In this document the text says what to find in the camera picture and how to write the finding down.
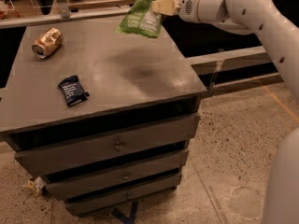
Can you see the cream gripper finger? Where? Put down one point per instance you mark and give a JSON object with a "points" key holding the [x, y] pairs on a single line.
{"points": [[156, 6]]}

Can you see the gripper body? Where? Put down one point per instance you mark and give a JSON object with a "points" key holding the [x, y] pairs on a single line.
{"points": [[186, 6]]}

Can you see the green rice chip bag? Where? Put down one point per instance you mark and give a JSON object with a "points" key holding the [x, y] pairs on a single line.
{"points": [[141, 20]]}

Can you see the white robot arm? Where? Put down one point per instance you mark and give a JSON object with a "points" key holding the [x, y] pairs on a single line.
{"points": [[280, 39]]}

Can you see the blue rxbar wrapper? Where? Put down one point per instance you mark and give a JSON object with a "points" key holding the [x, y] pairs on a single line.
{"points": [[73, 91]]}

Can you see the crushed gold soda can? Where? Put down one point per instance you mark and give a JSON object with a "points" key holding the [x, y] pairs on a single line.
{"points": [[47, 43]]}

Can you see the grey drawer cabinet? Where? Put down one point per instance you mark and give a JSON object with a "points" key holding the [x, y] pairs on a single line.
{"points": [[133, 81]]}

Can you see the middle grey drawer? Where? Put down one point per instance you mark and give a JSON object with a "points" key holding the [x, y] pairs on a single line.
{"points": [[111, 177]]}

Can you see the grey drawer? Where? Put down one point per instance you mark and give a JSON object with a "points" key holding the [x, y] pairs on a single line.
{"points": [[54, 159], [131, 193], [111, 177]]}

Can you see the top grey drawer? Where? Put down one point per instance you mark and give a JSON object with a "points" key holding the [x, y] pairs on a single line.
{"points": [[54, 159]]}

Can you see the bottom grey drawer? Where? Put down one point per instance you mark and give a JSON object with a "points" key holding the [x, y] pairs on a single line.
{"points": [[131, 193]]}

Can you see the crumpled paper scrap on floor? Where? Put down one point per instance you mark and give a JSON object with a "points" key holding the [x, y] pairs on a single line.
{"points": [[36, 184]]}

